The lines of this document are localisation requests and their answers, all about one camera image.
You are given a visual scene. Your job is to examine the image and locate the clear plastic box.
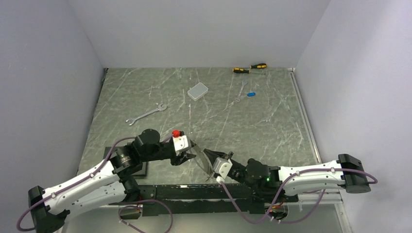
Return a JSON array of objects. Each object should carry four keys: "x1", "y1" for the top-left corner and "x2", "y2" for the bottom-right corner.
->
[{"x1": 187, "y1": 83, "x2": 208, "y2": 101}]

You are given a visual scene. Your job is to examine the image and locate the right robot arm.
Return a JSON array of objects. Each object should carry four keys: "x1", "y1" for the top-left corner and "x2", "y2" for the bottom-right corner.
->
[{"x1": 204, "y1": 149, "x2": 371, "y2": 201}]

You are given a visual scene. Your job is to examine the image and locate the black plate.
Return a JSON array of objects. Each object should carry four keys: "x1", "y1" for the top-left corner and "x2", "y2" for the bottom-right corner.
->
[{"x1": 103, "y1": 147, "x2": 148, "y2": 179}]

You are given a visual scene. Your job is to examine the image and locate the upper yellow black screwdriver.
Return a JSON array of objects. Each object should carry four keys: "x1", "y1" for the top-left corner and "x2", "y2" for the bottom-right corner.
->
[{"x1": 250, "y1": 63, "x2": 267, "y2": 69}]

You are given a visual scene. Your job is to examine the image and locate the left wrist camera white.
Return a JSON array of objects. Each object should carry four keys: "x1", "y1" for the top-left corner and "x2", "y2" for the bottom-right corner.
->
[{"x1": 172, "y1": 130, "x2": 192, "y2": 153}]

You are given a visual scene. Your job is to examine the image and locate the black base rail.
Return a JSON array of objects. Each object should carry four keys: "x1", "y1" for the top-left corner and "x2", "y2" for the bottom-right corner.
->
[{"x1": 107, "y1": 182, "x2": 298, "y2": 216}]

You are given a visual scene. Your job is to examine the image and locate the large silver wrench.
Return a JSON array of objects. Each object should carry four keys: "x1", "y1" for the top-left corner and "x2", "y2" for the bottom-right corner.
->
[{"x1": 125, "y1": 102, "x2": 167, "y2": 126}]

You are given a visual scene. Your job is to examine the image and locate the small silver wrench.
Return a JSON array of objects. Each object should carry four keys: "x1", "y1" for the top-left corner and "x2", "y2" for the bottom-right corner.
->
[{"x1": 235, "y1": 80, "x2": 248, "y2": 103}]

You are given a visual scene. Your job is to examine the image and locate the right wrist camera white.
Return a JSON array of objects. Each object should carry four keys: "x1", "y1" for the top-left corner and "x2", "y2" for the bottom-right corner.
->
[{"x1": 213, "y1": 157, "x2": 233, "y2": 183}]

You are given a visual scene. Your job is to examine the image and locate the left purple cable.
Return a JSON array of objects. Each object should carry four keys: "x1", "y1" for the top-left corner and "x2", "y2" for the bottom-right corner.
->
[{"x1": 17, "y1": 135, "x2": 176, "y2": 233}]

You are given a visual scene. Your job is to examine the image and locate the yellow black screwdriver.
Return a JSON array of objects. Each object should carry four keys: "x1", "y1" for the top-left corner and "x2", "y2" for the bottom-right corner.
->
[
  {"x1": 250, "y1": 63, "x2": 267, "y2": 69},
  {"x1": 232, "y1": 67, "x2": 266, "y2": 75}
]

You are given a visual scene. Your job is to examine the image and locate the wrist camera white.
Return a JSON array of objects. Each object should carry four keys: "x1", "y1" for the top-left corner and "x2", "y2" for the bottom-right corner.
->
[
  {"x1": 172, "y1": 130, "x2": 192, "y2": 153},
  {"x1": 213, "y1": 157, "x2": 233, "y2": 183}
]

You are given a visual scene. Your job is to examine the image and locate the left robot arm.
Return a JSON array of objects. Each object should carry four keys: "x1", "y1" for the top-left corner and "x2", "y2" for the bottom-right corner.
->
[{"x1": 28, "y1": 129, "x2": 195, "y2": 233}]

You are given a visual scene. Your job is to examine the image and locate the lower yellow black screwdriver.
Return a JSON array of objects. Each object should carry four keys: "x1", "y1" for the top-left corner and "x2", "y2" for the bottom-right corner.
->
[{"x1": 232, "y1": 67, "x2": 266, "y2": 75}]

